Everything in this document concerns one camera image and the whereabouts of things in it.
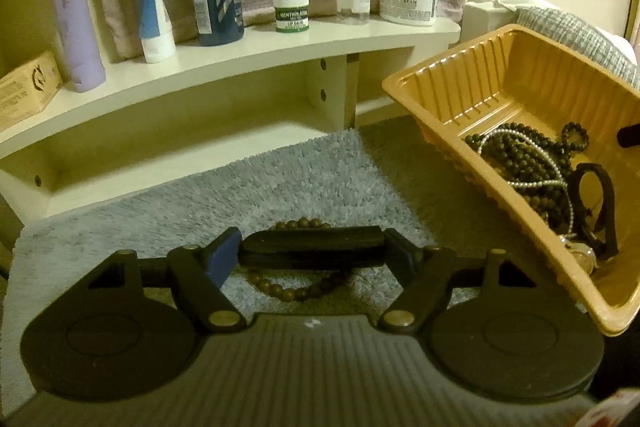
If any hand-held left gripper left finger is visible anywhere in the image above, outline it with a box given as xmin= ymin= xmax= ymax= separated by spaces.
xmin=87 ymin=227 xmax=248 ymax=335

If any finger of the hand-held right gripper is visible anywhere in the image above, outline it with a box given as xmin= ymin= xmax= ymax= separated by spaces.
xmin=617 ymin=123 xmax=640 ymax=148

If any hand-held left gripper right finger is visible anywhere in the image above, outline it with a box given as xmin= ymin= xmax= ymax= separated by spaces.
xmin=376 ymin=228 xmax=528 ymax=335

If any brown bead necklace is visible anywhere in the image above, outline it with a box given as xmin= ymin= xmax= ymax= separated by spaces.
xmin=244 ymin=217 xmax=352 ymax=304

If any black strap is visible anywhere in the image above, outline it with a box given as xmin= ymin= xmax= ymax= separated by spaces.
xmin=567 ymin=162 xmax=621 ymax=260

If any black rectangular case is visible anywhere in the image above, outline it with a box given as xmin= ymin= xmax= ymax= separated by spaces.
xmin=239 ymin=227 xmax=387 ymax=269

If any white pearl necklace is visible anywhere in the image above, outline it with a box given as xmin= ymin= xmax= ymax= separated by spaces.
xmin=477 ymin=129 xmax=576 ymax=238

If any orange plastic tray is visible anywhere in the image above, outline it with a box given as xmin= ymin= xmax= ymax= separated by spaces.
xmin=381 ymin=23 xmax=640 ymax=338

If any wristwatch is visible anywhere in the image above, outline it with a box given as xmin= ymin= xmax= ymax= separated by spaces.
xmin=557 ymin=234 xmax=601 ymax=278

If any dark green bead necklace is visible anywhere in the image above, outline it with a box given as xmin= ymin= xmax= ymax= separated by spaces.
xmin=462 ymin=121 xmax=591 ymax=228

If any grey fluffy mat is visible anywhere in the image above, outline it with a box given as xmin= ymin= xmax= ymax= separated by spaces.
xmin=2 ymin=114 xmax=596 ymax=348

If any grey knitted cloth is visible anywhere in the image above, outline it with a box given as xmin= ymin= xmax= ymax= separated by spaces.
xmin=515 ymin=7 xmax=640 ymax=90

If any cream wooden shelf unit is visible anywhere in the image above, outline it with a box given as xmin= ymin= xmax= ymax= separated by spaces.
xmin=0 ymin=0 xmax=462 ymax=253

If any small green and white jar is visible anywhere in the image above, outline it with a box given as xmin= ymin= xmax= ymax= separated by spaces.
xmin=272 ymin=0 xmax=312 ymax=34

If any beige cardboard box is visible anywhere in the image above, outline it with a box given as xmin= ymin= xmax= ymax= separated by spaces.
xmin=0 ymin=51 xmax=63 ymax=132

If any red and white packet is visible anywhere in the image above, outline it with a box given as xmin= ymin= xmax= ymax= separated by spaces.
xmin=575 ymin=387 xmax=640 ymax=427

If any purple bottle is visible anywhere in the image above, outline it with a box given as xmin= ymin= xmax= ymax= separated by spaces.
xmin=52 ymin=0 xmax=107 ymax=92

